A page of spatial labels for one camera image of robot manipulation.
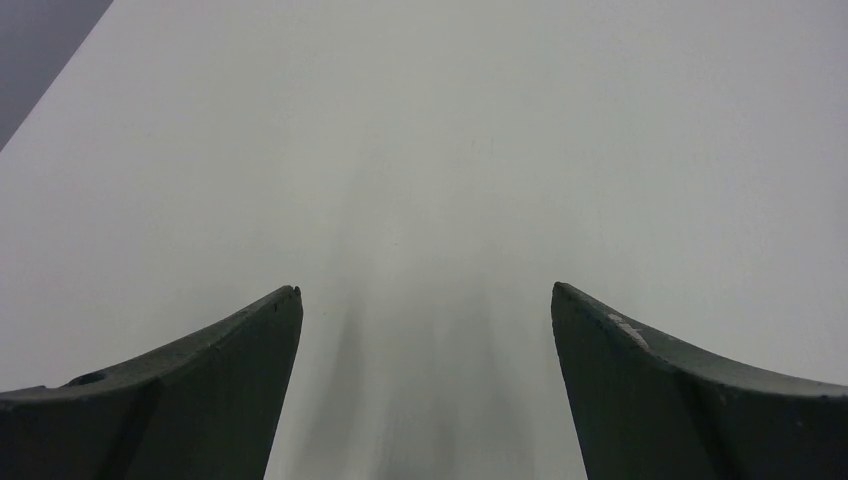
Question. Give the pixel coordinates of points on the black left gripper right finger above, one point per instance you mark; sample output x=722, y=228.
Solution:
x=647, y=405

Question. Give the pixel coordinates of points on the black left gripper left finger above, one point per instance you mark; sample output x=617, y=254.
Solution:
x=205, y=406

